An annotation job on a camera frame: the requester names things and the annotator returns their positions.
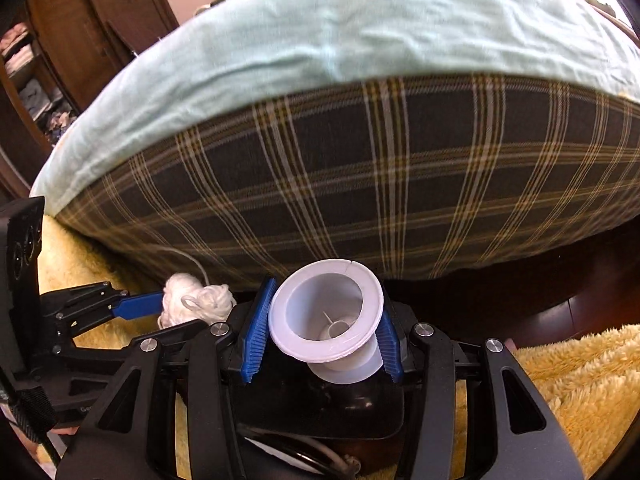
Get black wrist strap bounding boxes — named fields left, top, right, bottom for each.
left=0, top=360, right=61, bottom=466

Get white plastic spool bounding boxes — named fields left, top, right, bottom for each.
left=269, top=258, right=386, bottom=386

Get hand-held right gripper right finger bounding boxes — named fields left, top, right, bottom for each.
left=375, top=304, right=586, bottom=480

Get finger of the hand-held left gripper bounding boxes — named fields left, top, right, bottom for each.
left=30, top=321, right=211, bottom=383
left=42, top=282, right=166, bottom=342

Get white yarn ball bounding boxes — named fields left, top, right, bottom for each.
left=159, top=272, right=237, bottom=331

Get white cable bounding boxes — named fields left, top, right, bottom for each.
left=160, top=247, right=208, bottom=286

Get dark plaid mattress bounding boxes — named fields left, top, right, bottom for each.
left=55, top=74, right=640, bottom=293

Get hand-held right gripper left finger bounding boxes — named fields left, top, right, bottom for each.
left=55, top=276, right=278, bottom=480

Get dark wooden bed frame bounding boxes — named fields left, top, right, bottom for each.
left=385, top=245, right=640, bottom=351

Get yellow fluffy rug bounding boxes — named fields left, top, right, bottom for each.
left=37, top=215, right=640, bottom=480

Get folded clothes on shelves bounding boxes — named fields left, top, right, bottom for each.
left=0, top=22, right=81, bottom=146

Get brown wooden wardrobe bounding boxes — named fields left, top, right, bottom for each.
left=0, top=0, right=181, bottom=201

